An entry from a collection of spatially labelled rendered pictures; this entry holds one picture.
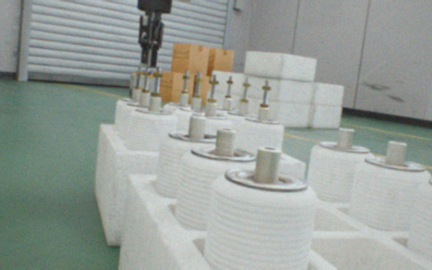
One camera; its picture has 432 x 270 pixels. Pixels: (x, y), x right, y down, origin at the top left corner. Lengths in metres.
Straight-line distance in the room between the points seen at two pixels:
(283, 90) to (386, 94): 3.02
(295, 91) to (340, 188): 3.00
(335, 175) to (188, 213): 0.27
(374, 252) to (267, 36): 7.29
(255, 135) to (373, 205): 0.42
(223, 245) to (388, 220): 0.27
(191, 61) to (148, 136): 3.87
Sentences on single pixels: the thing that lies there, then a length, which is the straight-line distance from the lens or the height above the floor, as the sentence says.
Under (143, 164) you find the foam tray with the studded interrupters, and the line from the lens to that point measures 0.90.
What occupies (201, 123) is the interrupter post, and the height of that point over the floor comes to 0.27.
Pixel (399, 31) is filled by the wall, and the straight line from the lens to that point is 6.47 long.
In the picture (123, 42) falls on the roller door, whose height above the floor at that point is 0.61.
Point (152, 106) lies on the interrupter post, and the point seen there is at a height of 0.26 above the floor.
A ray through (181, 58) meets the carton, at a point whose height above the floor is 0.45.
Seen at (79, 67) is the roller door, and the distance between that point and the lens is 6.37.
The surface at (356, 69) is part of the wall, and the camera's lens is 6.71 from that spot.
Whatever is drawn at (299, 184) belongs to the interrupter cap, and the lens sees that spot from 0.43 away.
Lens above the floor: 0.34
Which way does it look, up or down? 7 degrees down
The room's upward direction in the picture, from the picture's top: 7 degrees clockwise
